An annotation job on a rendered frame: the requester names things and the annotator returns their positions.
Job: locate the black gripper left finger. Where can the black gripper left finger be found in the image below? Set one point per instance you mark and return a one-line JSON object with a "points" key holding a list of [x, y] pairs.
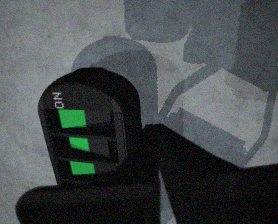
{"points": [[131, 195]]}

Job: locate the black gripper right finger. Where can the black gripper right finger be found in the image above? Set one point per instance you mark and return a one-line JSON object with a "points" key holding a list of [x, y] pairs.
{"points": [[203, 188]]}

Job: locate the dark grey controller unit with rocker switches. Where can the dark grey controller unit with rocker switches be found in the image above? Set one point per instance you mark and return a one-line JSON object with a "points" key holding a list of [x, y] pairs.
{"points": [[90, 119]]}

